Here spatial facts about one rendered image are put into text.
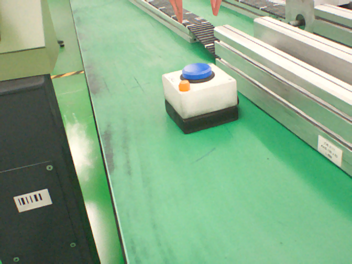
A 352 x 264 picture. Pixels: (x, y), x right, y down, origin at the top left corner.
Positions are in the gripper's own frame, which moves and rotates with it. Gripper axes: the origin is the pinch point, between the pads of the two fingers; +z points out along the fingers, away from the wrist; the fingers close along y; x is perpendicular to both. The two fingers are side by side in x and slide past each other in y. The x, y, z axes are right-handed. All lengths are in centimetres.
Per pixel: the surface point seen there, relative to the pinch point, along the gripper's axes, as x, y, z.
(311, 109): -45.7, -5.7, 0.6
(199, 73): -32.9, -13.9, -1.5
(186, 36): 2.7, -1.9, 4.7
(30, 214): -1, -43, 35
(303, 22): -16.2, 13.9, 0.9
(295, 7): -13.8, 13.8, -1.5
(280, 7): 0.7, 20.1, 2.3
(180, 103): -34.7, -17.5, 1.2
